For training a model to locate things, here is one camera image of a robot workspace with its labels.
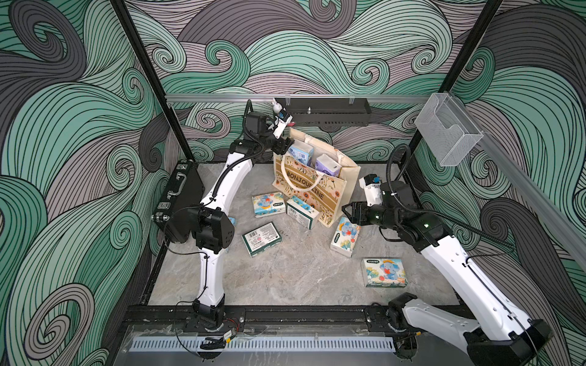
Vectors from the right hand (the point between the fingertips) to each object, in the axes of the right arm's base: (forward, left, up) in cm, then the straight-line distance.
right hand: (347, 208), depth 72 cm
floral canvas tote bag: (+11, +1, -9) cm, 14 cm away
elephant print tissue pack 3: (-14, -14, -20) cm, 28 cm away
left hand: (+30, +20, +9) cm, 37 cm away
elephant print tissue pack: (+16, +28, -20) cm, 38 cm away
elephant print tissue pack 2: (0, -3, -21) cm, 21 cm away
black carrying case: (+13, +58, -5) cm, 60 cm away
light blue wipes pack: (+26, +14, +1) cm, 30 cm away
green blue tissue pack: (+10, +14, -18) cm, 24 cm away
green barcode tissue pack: (-1, +30, -19) cm, 35 cm away
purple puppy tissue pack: (+19, +4, 0) cm, 19 cm away
